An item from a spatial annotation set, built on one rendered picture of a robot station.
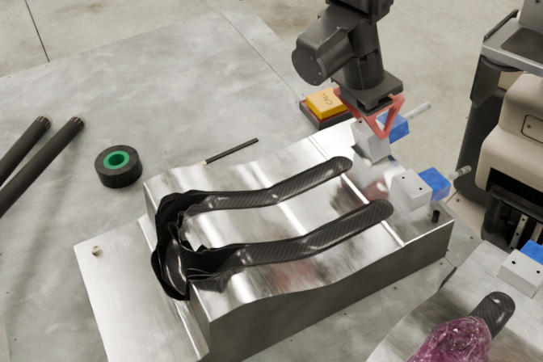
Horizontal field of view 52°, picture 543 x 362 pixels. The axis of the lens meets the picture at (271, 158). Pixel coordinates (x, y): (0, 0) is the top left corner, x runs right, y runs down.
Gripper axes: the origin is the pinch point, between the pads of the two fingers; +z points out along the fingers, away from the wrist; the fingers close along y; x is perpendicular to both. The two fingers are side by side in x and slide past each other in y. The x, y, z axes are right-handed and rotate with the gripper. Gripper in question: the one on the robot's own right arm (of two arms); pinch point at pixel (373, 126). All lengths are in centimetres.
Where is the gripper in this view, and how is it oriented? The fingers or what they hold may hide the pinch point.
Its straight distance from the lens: 87.4
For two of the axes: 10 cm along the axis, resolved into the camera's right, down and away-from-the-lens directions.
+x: 8.7, -4.7, 1.8
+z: 2.6, 7.3, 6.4
